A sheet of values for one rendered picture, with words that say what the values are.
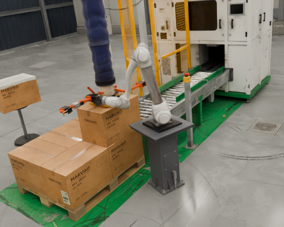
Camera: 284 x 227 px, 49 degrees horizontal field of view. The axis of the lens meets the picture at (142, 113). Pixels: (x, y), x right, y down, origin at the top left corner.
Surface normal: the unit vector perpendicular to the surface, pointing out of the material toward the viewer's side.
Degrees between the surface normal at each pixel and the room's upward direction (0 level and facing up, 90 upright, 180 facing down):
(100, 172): 90
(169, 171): 90
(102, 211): 0
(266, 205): 0
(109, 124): 90
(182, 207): 0
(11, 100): 90
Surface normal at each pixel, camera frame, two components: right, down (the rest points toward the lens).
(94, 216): -0.11, -0.92
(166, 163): 0.55, 0.26
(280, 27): -0.59, 0.37
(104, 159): 0.80, 0.14
